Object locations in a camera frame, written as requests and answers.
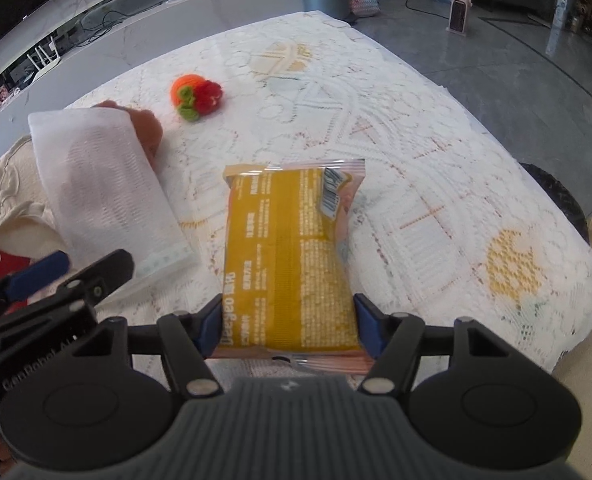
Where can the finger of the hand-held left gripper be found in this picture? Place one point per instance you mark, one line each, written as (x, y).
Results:
(105, 275)
(38, 272)

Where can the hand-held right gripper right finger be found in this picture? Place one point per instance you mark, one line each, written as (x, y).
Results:
(368, 327)

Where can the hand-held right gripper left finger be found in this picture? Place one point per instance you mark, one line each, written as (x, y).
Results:
(208, 327)

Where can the cream cloth bag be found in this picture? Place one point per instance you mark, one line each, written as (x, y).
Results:
(15, 195)

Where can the white mesh bag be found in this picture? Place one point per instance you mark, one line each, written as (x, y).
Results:
(100, 185)

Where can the yellow snack packet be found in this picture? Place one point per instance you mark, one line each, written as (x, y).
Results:
(286, 260)

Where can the brown soft pouch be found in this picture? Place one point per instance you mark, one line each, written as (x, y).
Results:
(148, 130)

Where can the orange red knitted toy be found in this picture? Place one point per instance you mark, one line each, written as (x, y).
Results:
(195, 97)

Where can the white lace tablecloth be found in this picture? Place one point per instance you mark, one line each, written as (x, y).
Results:
(426, 210)

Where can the white router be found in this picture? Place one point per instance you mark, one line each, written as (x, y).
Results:
(45, 57)

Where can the pink small heater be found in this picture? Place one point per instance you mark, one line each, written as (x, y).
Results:
(459, 15)

